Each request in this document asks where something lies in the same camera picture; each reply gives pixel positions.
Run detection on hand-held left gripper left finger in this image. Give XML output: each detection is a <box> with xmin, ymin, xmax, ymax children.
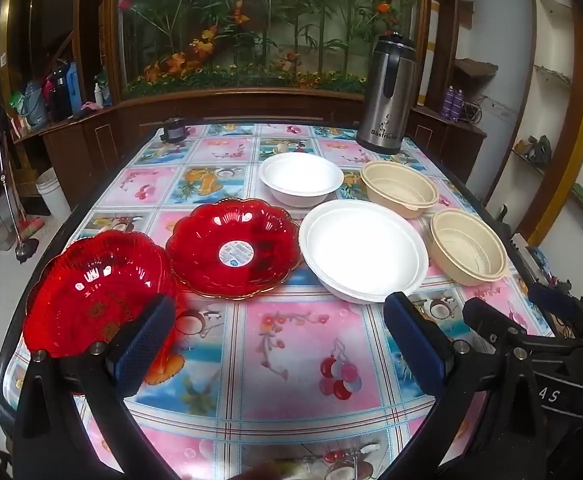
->
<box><xmin>14</xmin><ymin>294</ymin><xmax>182</xmax><ymax>480</ymax></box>

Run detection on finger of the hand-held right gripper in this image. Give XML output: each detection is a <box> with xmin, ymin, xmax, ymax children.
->
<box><xmin>529</xmin><ymin>282</ymin><xmax>583</xmax><ymax>346</ymax></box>
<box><xmin>463</xmin><ymin>297</ymin><xmax>583</xmax><ymax>361</ymax></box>

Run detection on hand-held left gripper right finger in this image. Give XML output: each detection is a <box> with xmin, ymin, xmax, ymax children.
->
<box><xmin>381</xmin><ymin>292</ymin><xmax>547</xmax><ymax>480</ymax></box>

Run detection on red glass bowl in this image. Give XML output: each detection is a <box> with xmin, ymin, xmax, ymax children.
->
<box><xmin>22</xmin><ymin>230</ymin><xmax>184</xmax><ymax>391</ymax></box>

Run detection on beige plastic bowl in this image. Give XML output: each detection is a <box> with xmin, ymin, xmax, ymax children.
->
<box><xmin>427</xmin><ymin>209</ymin><xmax>509</xmax><ymax>287</ymax></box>
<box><xmin>360</xmin><ymin>161</ymin><xmax>439</xmax><ymax>219</ymax></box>

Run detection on large white foam bowl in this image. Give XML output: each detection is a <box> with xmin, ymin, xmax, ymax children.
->
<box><xmin>299</xmin><ymin>200</ymin><xmax>429</xmax><ymax>306</ymax></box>

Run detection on small white foam bowl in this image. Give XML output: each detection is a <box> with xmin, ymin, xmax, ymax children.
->
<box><xmin>258</xmin><ymin>152</ymin><xmax>345</xmax><ymax>208</ymax></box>

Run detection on fruit print tablecloth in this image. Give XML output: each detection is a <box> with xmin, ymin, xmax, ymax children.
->
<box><xmin>1</xmin><ymin>122</ymin><xmax>557</xmax><ymax>480</ymax></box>

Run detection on dark shoe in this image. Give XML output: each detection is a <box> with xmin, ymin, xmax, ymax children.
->
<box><xmin>515</xmin><ymin>135</ymin><xmax>553</xmax><ymax>167</ymax></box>

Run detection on white bucket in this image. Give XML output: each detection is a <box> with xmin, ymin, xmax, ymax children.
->
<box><xmin>36</xmin><ymin>167</ymin><xmax>72</xmax><ymax>221</ymax></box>

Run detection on wooden cabinet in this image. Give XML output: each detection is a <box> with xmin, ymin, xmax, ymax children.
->
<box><xmin>14</xmin><ymin>87</ymin><xmax>487</xmax><ymax>211</ymax></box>

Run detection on small black object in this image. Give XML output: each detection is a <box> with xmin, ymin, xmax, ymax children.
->
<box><xmin>160</xmin><ymin>117</ymin><xmax>188</xmax><ymax>143</ymax></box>

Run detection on stainless steel thermos kettle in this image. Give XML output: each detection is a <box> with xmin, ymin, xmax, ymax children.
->
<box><xmin>355</xmin><ymin>32</ymin><xmax>417</xmax><ymax>156</ymax></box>

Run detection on grey blue water jug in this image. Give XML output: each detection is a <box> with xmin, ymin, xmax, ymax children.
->
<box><xmin>24</xmin><ymin>82</ymin><xmax>48</xmax><ymax>128</ymax></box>

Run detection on black thermos bottle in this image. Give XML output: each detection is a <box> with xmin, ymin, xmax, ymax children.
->
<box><xmin>52</xmin><ymin>67</ymin><xmax>72</xmax><ymax>121</ymax></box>

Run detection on blue bottle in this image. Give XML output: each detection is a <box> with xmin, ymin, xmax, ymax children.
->
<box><xmin>68</xmin><ymin>62</ymin><xmax>85</xmax><ymax>113</ymax></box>

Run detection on artificial flower display case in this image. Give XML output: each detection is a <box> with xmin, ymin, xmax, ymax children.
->
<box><xmin>104</xmin><ymin>0</ymin><xmax>429</xmax><ymax>106</ymax></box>

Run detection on mop with metal handle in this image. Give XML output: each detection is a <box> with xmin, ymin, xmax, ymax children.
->
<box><xmin>0</xmin><ymin>105</ymin><xmax>39</xmax><ymax>263</ymax></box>

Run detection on white wall shelf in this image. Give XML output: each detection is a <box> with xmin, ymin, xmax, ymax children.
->
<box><xmin>509</xmin><ymin>0</ymin><xmax>583</xmax><ymax>221</ymax></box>

